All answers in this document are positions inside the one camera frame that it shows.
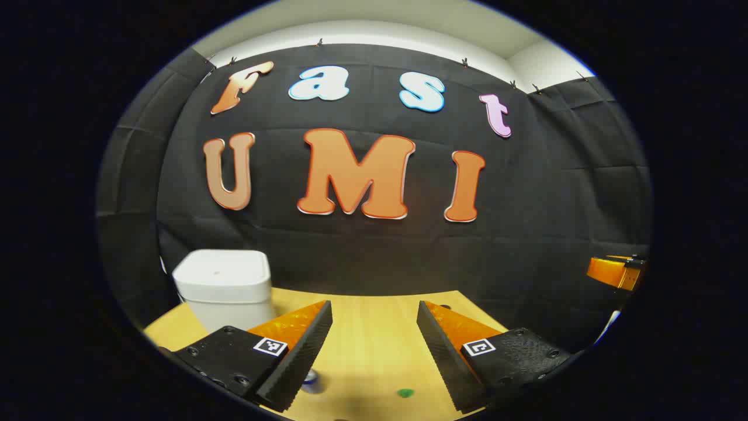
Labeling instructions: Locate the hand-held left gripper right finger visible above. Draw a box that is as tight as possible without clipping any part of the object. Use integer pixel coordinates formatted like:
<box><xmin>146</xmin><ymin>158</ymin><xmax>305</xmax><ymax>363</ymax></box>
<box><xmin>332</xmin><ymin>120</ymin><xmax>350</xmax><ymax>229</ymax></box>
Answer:
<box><xmin>417</xmin><ymin>300</ymin><xmax>572</xmax><ymax>414</ymax></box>

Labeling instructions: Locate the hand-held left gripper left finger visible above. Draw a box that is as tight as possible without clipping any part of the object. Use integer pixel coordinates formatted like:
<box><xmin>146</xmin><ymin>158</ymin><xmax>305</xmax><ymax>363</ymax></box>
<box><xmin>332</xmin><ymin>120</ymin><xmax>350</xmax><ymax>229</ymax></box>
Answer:
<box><xmin>174</xmin><ymin>300</ymin><xmax>333</xmax><ymax>413</ymax></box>

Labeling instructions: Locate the black backdrop cloth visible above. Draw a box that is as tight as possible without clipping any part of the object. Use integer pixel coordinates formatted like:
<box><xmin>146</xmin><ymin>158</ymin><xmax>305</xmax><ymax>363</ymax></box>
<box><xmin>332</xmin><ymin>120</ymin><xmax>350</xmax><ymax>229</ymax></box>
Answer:
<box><xmin>96</xmin><ymin>44</ymin><xmax>652</xmax><ymax>351</ymax></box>

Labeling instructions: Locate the wooden desktop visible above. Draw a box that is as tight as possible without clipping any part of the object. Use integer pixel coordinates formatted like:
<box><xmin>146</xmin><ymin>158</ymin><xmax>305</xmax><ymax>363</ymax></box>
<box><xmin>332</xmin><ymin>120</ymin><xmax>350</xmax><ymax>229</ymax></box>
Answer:
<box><xmin>143</xmin><ymin>288</ymin><xmax>509</xmax><ymax>421</ymax></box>

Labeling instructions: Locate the blue silver pop can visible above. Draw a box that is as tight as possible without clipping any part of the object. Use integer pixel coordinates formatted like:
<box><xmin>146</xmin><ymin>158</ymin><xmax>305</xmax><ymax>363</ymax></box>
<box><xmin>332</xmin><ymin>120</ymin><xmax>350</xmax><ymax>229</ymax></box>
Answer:
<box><xmin>301</xmin><ymin>368</ymin><xmax>328</xmax><ymax>394</ymax></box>

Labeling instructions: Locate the white desktop garbage bin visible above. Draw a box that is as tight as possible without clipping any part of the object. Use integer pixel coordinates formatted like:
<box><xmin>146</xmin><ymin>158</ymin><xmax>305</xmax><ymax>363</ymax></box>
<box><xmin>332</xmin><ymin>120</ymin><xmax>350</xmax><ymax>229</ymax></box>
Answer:
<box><xmin>172</xmin><ymin>249</ymin><xmax>274</xmax><ymax>335</ymax></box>

